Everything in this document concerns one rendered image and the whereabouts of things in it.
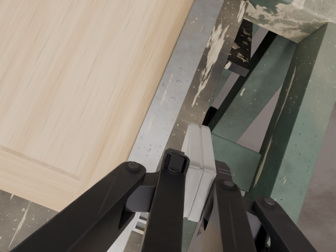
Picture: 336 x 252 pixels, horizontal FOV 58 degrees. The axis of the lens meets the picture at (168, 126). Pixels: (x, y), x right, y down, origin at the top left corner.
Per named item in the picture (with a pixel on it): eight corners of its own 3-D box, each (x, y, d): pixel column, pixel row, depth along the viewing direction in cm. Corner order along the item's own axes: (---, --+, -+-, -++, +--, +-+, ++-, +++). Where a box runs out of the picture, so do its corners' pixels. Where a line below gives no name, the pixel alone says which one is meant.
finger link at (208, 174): (202, 169, 14) (217, 173, 14) (200, 123, 21) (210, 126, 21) (185, 220, 15) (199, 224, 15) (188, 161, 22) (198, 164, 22)
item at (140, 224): (168, 195, 53) (170, 197, 50) (153, 234, 52) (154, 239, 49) (147, 187, 53) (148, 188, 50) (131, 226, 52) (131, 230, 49)
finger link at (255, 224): (214, 205, 13) (281, 223, 13) (209, 157, 18) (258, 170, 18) (204, 233, 14) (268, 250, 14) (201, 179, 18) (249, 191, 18)
